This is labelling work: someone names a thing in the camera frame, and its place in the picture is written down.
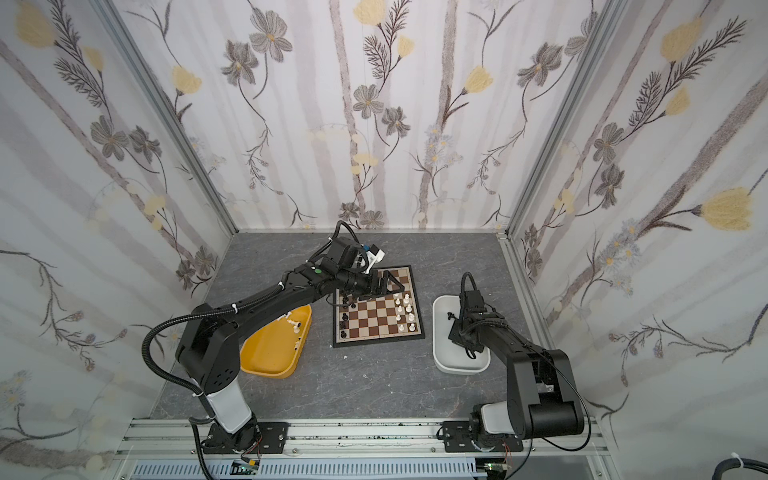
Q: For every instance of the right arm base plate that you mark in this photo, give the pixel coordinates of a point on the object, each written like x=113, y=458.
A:
x=470, y=437

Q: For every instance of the aluminium mounting rail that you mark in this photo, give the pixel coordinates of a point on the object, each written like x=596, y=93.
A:
x=353, y=438

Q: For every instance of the yellow plastic tray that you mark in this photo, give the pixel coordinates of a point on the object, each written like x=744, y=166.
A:
x=274, y=351

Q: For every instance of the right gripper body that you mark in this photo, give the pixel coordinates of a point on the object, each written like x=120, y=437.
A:
x=466, y=327

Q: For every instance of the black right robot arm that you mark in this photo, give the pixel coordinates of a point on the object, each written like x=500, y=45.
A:
x=542, y=400

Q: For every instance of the brown folding chess board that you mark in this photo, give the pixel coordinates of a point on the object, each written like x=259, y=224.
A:
x=395, y=317

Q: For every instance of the white plastic tray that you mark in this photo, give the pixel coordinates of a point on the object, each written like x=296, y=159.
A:
x=451, y=357

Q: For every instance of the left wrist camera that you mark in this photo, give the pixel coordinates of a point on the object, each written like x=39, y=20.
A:
x=373, y=253

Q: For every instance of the white slotted cable duct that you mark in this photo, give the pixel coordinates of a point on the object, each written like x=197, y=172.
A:
x=356, y=468

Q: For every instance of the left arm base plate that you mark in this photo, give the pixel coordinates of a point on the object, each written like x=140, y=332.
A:
x=253, y=438

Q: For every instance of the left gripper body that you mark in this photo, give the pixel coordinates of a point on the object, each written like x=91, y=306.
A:
x=372, y=282

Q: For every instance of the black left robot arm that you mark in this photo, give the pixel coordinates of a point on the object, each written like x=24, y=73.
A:
x=209, y=351

